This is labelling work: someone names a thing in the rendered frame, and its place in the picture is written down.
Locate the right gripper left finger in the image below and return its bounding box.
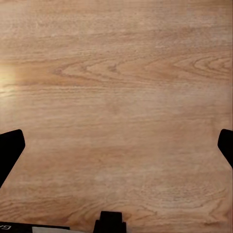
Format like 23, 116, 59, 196
0, 129, 25, 187

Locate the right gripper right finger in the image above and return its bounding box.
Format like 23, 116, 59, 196
217, 129, 233, 168

